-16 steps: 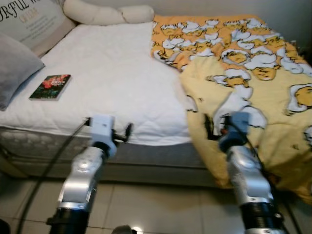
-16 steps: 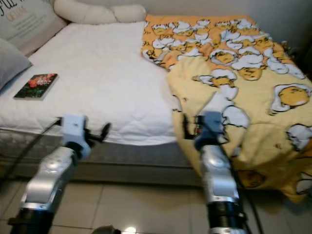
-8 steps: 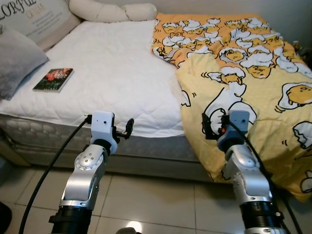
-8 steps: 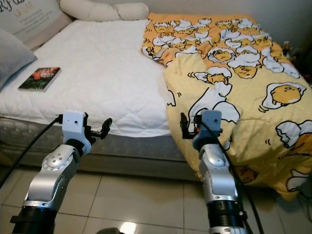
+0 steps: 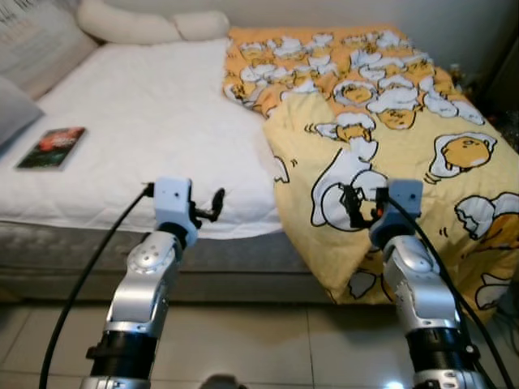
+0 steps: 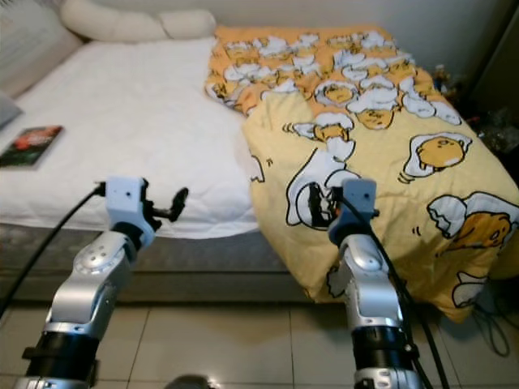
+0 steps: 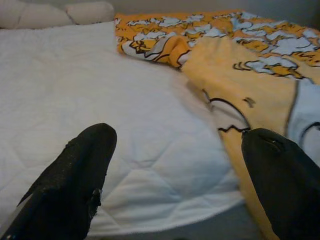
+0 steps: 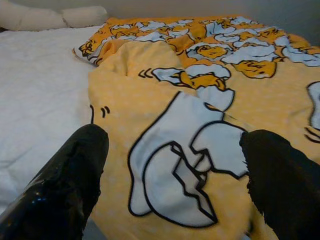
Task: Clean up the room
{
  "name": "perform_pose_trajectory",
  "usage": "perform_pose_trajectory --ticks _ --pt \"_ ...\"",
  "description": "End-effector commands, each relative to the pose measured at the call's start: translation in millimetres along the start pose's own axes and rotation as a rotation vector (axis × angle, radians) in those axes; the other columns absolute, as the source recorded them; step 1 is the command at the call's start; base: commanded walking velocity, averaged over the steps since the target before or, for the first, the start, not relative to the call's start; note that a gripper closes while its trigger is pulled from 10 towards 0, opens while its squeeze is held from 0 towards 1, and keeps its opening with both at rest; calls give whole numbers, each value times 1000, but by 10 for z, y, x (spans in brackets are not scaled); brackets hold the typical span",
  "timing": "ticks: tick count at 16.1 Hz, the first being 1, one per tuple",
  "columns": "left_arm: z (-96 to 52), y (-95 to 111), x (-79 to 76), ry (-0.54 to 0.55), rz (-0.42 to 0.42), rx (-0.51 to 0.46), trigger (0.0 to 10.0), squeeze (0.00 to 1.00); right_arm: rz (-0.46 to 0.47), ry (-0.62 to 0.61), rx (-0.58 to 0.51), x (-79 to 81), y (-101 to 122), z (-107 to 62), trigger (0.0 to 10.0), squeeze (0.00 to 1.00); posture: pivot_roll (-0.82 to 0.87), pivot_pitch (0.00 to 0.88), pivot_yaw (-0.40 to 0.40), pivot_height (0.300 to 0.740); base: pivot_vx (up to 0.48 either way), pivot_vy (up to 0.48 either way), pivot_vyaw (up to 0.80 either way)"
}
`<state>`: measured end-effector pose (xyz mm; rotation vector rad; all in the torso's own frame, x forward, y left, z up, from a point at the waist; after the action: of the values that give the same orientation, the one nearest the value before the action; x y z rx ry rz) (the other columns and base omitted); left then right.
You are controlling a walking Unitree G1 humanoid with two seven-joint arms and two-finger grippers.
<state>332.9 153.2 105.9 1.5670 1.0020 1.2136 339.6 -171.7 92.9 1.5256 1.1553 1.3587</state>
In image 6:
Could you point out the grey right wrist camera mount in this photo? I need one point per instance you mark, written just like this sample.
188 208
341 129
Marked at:
358 198

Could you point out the yellow cartoon egg blanket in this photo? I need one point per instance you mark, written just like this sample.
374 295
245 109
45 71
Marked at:
381 154

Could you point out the dark red-green book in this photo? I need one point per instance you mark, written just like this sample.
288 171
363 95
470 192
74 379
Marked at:
32 146

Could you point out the grey bed frame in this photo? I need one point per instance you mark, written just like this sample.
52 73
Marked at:
211 259

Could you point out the dark bedside cabinet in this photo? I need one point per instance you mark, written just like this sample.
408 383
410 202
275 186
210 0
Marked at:
499 73

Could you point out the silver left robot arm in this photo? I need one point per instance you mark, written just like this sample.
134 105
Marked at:
93 275

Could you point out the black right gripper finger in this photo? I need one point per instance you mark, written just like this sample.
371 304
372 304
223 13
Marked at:
316 207

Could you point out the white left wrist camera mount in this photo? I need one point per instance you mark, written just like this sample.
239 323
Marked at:
126 198

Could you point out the grey square pillow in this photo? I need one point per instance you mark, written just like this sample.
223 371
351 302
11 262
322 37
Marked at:
8 112

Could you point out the white quilted mattress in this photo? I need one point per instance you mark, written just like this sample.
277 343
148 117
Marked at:
138 113

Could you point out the long cream bolster pillow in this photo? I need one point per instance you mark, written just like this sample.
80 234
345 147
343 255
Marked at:
109 23

